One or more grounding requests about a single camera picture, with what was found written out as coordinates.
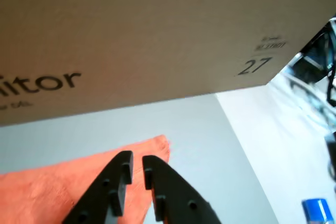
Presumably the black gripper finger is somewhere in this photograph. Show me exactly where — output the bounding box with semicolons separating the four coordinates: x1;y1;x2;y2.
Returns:
62;150;134;224
142;155;222;224

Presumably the orange terry towel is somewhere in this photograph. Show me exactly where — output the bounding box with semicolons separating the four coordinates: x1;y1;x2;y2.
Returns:
0;134;172;224

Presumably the blue cylindrical object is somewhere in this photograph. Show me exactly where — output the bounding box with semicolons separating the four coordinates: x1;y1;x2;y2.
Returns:
301;198;334;224

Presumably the cardboard monitor box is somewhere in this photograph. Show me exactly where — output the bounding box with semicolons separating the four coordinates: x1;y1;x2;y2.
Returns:
0;0;336;128

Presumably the black equipment with cables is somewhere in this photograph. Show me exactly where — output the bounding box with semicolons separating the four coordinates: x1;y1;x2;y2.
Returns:
285;15;336;156

